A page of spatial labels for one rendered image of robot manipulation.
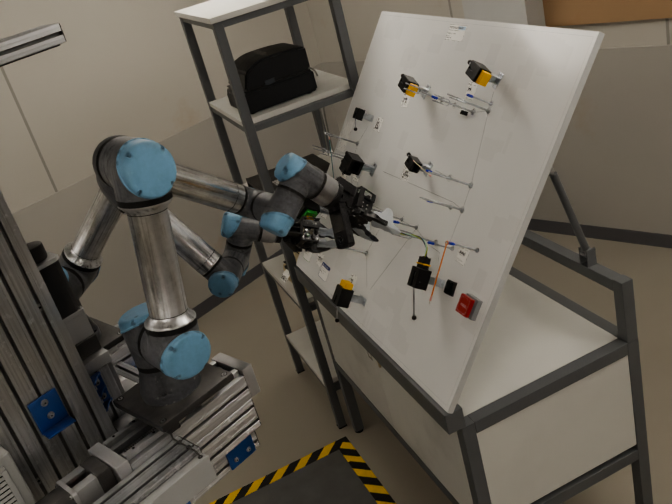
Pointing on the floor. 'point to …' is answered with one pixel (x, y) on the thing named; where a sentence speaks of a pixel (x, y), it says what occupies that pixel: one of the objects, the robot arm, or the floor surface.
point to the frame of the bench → (522, 398)
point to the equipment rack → (211, 12)
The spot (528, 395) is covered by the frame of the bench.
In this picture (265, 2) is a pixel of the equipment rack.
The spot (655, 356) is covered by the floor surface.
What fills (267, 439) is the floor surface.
